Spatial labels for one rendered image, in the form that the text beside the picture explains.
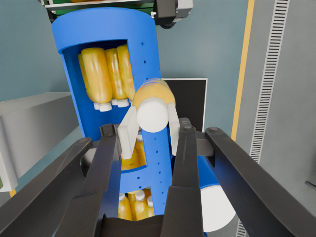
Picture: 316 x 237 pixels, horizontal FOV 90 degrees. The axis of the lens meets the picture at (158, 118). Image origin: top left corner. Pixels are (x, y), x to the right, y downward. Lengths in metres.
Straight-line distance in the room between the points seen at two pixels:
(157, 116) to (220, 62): 1.69
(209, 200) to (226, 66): 1.38
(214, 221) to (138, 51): 0.87
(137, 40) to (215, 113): 1.57
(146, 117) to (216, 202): 0.78
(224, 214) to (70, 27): 0.98
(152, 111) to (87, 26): 0.28
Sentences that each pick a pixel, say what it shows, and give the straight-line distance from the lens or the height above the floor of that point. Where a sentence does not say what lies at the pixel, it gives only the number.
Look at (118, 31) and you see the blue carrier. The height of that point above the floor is 1.23.
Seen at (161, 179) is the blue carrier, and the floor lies 1.20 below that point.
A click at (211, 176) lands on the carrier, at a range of 0.91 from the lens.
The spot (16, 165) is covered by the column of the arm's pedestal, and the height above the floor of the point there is 0.93.
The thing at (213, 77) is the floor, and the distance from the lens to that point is 1.82.
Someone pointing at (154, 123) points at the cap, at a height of 1.45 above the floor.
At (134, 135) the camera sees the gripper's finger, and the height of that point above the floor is 1.48.
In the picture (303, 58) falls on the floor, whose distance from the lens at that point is 2.47.
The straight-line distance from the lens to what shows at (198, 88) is 1.60.
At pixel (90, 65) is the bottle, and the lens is 0.52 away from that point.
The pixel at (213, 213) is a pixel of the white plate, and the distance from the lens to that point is 0.96.
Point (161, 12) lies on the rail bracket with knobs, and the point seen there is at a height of 1.00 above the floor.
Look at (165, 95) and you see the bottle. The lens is 0.22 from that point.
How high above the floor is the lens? 1.63
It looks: 73 degrees down
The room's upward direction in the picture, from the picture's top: 152 degrees clockwise
